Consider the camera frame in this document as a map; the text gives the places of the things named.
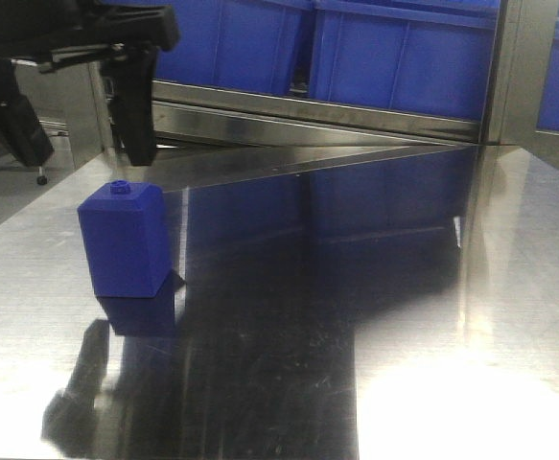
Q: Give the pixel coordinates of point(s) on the blue plastic bin right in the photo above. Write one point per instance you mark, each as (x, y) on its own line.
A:
(432, 60)

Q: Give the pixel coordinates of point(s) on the blue plastic bin left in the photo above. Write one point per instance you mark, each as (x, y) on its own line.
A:
(243, 45)

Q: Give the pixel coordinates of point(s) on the stainless steel shelf rail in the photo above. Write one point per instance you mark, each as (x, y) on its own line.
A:
(304, 110)

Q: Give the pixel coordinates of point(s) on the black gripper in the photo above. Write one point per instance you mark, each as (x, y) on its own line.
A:
(62, 33)

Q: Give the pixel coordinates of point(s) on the blue bottle-shaped plastic part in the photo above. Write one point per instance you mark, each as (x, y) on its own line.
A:
(125, 238)

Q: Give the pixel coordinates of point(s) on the stainless steel shelf post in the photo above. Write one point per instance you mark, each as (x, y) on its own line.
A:
(522, 45)

